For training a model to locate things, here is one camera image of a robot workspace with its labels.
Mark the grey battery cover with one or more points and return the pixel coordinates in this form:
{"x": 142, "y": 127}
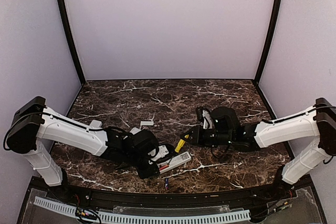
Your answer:
{"x": 146, "y": 123}

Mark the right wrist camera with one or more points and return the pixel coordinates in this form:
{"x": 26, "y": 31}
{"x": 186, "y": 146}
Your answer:
{"x": 203, "y": 115}

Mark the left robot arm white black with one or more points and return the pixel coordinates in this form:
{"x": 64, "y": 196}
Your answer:
{"x": 35, "y": 121}

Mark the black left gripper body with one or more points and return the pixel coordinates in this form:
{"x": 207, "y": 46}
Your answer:
{"x": 143, "y": 172}

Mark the yellow handled screwdriver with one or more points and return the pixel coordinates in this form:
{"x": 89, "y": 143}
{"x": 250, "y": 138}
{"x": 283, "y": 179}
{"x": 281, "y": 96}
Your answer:
{"x": 177, "y": 149}

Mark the white slotted cable duct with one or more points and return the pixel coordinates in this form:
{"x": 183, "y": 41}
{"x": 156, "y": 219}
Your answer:
{"x": 142, "y": 215}

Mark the white button remote control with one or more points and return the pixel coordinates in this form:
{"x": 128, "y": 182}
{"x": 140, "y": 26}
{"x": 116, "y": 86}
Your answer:
{"x": 177, "y": 161}

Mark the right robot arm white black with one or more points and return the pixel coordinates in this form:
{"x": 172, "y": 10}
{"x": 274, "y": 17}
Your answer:
{"x": 221, "y": 127}

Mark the white remote with barcode label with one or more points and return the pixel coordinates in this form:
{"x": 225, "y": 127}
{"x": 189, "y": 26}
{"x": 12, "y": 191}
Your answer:
{"x": 135, "y": 130}

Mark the right black frame post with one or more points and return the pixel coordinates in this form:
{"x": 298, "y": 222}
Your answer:
{"x": 268, "y": 41}

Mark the plain white slim remote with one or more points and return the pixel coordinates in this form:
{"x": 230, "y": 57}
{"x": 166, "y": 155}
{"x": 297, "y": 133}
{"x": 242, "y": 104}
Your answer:
{"x": 96, "y": 123}

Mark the black frame post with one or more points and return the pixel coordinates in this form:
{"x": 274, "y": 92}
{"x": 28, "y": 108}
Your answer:
{"x": 70, "y": 41}
{"x": 268, "y": 41}

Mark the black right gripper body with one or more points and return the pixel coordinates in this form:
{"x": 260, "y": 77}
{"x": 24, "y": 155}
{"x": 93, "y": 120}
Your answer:
{"x": 206, "y": 141}

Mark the red blue battery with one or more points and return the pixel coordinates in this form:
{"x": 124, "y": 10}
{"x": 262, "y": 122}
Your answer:
{"x": 163, "y": 167}

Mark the left black frame post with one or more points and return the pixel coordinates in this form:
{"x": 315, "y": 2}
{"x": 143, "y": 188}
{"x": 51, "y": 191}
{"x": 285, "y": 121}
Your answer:
{"x": 70, "y": 41}

